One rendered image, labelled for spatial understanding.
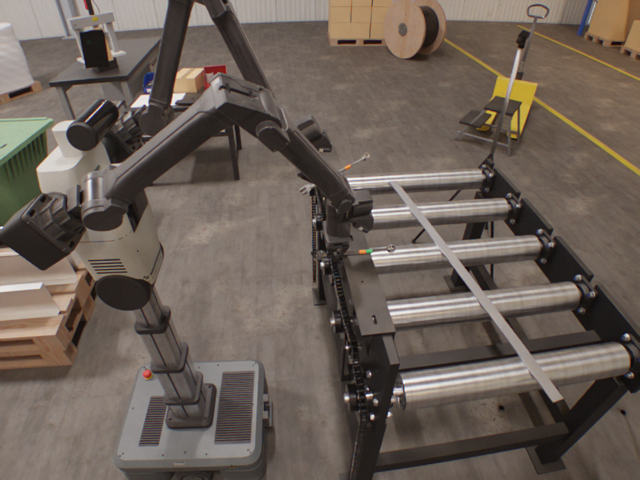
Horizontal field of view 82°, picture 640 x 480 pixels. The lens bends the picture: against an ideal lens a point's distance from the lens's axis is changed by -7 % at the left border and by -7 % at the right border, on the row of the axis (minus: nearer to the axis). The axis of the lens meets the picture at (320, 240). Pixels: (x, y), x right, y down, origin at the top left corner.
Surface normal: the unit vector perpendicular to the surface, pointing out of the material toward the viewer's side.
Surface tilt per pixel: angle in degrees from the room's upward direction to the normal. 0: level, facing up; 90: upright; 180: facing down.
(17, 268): 90
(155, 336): 90
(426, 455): 0
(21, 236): 90
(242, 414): 0
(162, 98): 79
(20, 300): 90
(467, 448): 0
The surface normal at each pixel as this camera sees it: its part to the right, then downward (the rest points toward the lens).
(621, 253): 0.00, -0.77
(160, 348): 0.07, 0.64
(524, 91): -0.50, 0.55
